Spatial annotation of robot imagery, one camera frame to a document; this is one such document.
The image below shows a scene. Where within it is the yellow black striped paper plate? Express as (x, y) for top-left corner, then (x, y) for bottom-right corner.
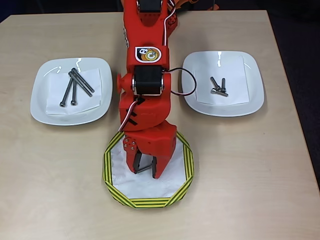
(101, 129), (196, 210)

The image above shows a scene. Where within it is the white folded paper napkin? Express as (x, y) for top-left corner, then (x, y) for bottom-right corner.
(45, 67), (103, 116)
(193, 55), (251, 106)

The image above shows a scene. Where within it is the white square ceramic plate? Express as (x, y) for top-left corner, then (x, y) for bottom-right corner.
(29, 57), (113, 126)
(181, 50), (265, 118)

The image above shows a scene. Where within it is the orange printed part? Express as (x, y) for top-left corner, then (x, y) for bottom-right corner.
(172, 0), (193, 12)

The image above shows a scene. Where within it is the white red servo cable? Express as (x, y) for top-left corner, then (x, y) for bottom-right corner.
(117, 96), (146, 133)

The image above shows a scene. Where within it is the black red servo cable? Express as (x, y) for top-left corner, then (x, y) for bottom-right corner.
(163, 67), (198, 97)

